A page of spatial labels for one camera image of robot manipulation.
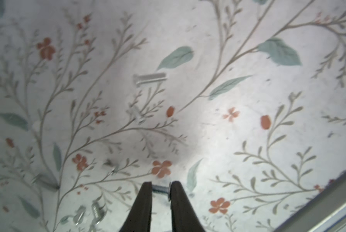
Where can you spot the aluminium front rail frame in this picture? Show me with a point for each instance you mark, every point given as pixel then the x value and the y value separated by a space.
pixel 324 213

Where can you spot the silver screw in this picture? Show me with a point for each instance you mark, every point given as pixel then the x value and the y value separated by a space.
pixel 162 190
pixel 148 78
pixel 79 215
pixel 98 213

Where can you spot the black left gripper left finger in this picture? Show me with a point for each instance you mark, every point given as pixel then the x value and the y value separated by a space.
pixel 139 217

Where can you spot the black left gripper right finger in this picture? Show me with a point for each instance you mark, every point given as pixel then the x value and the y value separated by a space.
pixel 184 218

